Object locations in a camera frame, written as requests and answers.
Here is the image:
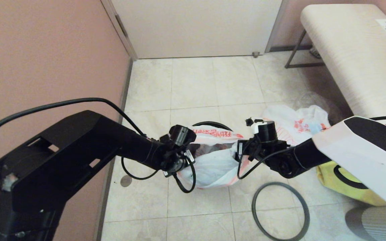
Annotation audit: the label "grey ribbed round bin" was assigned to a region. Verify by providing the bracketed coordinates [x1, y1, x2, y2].
[344, 205, 386, 241]

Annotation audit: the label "white door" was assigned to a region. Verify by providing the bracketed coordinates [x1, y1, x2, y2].
[110, 0, 283, 60]

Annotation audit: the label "cream bench black legs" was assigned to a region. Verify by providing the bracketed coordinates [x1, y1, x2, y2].
[284, 4, 386, 126]

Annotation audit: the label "white plastic bag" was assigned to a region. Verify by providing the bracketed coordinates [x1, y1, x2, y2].
[176, 125, 248, 189]

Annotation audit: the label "grey metal ring rim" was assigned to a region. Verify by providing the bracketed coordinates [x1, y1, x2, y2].
[251, 181, 311, 241]

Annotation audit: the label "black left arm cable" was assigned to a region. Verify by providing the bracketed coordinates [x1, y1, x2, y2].
[0, 97, 197, 222]

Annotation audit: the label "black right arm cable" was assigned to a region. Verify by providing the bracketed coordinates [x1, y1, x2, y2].
[236, 115, 386, 180]

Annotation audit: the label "black round trash bin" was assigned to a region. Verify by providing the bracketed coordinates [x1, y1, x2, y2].
[192, 121, 234, 132]

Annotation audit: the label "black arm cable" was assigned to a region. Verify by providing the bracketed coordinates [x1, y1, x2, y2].
[0, 97, 197, 222]
[236, 115, 386, 180]

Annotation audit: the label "yellow non-woven tote bag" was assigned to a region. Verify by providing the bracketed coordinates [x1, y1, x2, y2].
[316, 160, 386, 207]

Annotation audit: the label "white bag with orange print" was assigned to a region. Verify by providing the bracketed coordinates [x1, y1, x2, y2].
[263, 104, 331, 147]

